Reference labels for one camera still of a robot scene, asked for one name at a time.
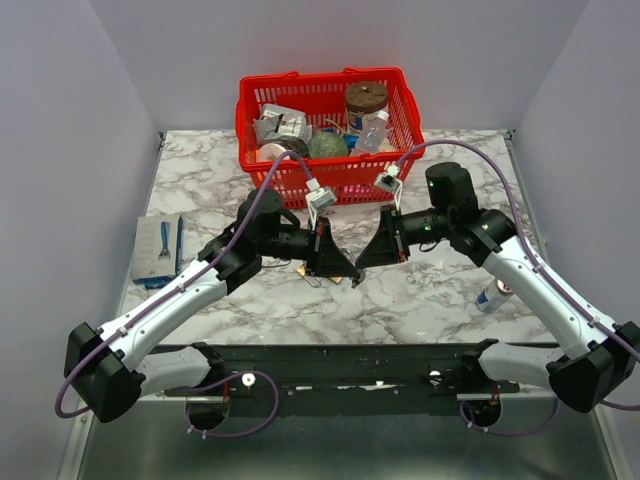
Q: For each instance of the large brass padlock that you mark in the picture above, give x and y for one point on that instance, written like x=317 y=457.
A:
x=338 y=279

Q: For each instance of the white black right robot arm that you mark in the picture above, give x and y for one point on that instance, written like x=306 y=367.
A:
x=594 y=352

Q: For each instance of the blue razor package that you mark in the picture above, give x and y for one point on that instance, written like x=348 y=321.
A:
x=157 y=254

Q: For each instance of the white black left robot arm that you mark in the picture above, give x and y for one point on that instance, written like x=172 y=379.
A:
x=112 y=366

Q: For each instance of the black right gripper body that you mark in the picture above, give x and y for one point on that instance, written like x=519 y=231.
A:
x=399 y=225

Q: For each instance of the black metal base rail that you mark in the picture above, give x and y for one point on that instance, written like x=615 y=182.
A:
x=354 y=380

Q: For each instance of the grey foil pouch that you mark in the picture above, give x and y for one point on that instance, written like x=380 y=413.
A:
x=276 y=122

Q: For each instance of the clear plastic bottle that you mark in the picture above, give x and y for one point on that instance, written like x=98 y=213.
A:
x=372 y=135

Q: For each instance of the red plastic shopping basket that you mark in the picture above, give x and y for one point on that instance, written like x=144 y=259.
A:
x=343 y=128

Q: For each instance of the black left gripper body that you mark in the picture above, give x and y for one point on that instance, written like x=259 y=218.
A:
x=314 y=251

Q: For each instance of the green glitter ball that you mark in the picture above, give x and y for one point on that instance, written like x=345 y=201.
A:
x=324 y=144

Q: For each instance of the black tape roll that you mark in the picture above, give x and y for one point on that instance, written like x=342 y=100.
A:
x=272 y=150

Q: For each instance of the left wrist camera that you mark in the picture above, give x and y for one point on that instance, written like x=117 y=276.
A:
x=317 y=199

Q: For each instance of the jar with brown lid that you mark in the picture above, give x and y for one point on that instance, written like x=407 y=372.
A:
x=363 y=100

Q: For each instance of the red bull can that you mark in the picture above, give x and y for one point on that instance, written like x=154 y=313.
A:
x=493 y=296

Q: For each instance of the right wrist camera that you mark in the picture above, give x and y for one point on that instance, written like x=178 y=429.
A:
x=390 y=182

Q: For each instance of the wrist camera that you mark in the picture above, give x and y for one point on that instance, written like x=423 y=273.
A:
x=317 y=199
x=390 y=182

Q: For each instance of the small brass padlock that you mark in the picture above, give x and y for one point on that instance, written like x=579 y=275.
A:
x=311 y=280

